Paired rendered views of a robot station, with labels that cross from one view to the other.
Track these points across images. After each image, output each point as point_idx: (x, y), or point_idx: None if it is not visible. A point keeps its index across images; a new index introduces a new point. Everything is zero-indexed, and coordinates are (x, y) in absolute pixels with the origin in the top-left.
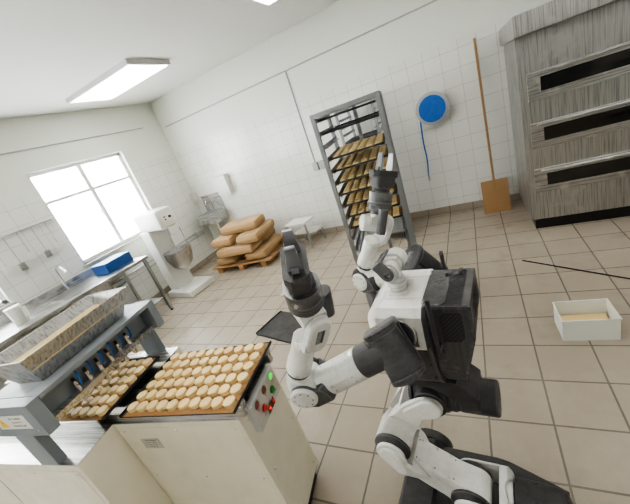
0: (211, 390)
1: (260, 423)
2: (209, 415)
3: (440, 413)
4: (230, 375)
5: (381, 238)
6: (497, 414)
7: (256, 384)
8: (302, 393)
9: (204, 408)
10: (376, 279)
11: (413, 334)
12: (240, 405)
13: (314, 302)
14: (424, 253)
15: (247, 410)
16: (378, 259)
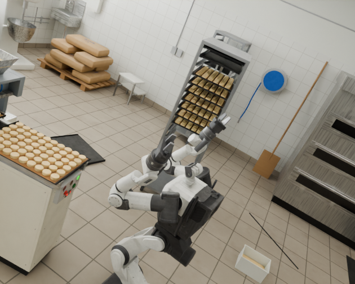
0: (44, 163)
1: (58, 199)
2: (35, 176)
3: (161, 249)
4: (59, 162)
5: (194, 151)
6: (185, 263)
7: (69, 177)
8: (117, 198)
9: (36, 170)
10: (176, 169)
11: (181, 206)
12: (60, 182)
13: (160, 167)
14: (208, 174)
15: (60, 187)
16: (189, 164)
